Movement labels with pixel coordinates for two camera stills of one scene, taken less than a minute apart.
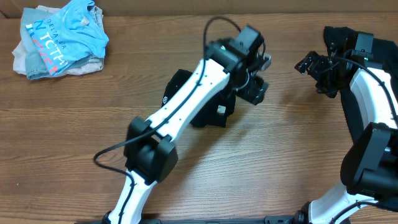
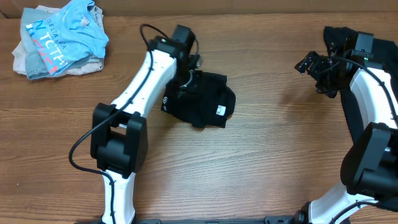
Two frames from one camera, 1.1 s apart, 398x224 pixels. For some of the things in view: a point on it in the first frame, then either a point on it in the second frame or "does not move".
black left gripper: x=253 y=90 → x=188 y=79
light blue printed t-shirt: x=73 y=34 does not move
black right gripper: x=315 y=66 does not move
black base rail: x=275 y=219 does not move
